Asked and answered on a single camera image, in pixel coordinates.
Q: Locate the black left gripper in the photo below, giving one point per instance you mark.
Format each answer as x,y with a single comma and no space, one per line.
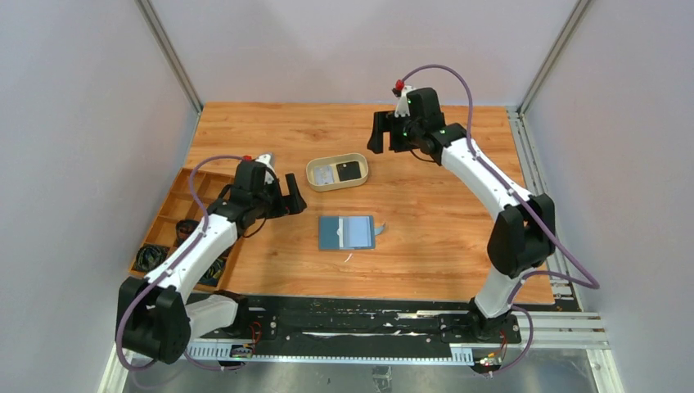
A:
280,196

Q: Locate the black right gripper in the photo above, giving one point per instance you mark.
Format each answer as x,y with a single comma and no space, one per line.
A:
388,124

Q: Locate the blue leather card holder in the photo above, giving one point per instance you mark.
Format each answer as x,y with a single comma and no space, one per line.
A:
347,233

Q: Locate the cream oval plastic tray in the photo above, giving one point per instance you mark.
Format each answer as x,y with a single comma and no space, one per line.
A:
333,161

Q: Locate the black VIP credit card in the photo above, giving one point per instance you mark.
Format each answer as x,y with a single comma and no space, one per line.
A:
348,171

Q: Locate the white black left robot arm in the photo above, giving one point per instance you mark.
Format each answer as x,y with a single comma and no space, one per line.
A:
155,316

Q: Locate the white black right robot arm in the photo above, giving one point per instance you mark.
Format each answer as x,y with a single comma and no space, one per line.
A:
523,223

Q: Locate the white VIP card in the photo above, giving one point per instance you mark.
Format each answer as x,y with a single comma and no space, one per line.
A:
323,175

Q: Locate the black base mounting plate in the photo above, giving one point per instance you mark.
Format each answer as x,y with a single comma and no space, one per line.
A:
345,329

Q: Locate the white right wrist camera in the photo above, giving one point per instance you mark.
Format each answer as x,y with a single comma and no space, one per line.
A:
401,91

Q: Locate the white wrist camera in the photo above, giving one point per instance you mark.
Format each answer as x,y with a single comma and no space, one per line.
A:
268,159
401,91

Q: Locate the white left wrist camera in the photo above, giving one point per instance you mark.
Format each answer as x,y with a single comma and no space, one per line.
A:
268,159

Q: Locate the aluminium corner post right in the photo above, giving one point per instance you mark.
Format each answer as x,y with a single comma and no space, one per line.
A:
526,116

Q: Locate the aluminium corner post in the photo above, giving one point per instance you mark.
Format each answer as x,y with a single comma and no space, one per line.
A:
526,116
159,33

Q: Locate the aluminium corner post left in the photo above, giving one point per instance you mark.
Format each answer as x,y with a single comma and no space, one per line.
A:
159,33

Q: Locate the aluminium frame rail front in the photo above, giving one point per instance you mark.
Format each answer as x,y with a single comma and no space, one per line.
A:
539,330

